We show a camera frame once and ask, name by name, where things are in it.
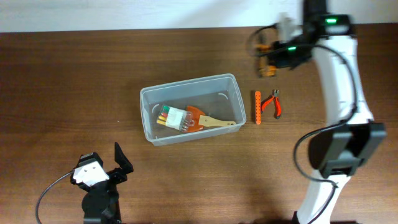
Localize clear screwdriver bit case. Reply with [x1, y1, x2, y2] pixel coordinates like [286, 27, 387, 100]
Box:
[156, 105, 195, 133]

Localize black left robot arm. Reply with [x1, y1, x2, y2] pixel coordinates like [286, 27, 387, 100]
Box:
[70, 142, 134, 224]

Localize clear plastic container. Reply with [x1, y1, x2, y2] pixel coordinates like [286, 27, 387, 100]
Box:
[140, 73, 246, 146]

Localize small red cutting pliers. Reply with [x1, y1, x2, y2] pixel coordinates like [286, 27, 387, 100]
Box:
[261, 90, 282, 119]

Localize orange scraper wooden handle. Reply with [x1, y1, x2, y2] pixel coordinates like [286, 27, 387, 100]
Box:
[186, 105, 236, 133]

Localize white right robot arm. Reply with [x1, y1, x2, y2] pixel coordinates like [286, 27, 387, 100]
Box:
[264, 0, 386, 223]

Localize orange perforated strip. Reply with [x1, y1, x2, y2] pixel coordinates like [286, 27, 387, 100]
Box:
[254, 91, 262, 124]

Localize orange black long-nose pliers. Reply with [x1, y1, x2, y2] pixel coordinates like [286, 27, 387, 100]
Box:
[256, 32, 277, 77]

